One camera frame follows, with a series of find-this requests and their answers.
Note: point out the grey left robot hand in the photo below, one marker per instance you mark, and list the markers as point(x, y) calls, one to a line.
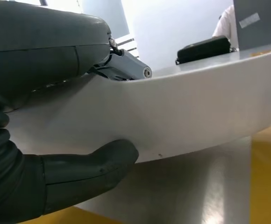
point(32, 52)

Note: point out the stainless steel workbench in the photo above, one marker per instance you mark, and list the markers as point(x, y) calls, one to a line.
point(185, 185)

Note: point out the black zip case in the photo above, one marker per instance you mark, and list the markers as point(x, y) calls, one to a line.
point(203, 49)

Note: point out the person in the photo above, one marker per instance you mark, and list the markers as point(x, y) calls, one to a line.
point(226, 28)

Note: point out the grey panel with stickers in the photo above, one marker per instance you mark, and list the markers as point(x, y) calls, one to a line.
point(261, 31)

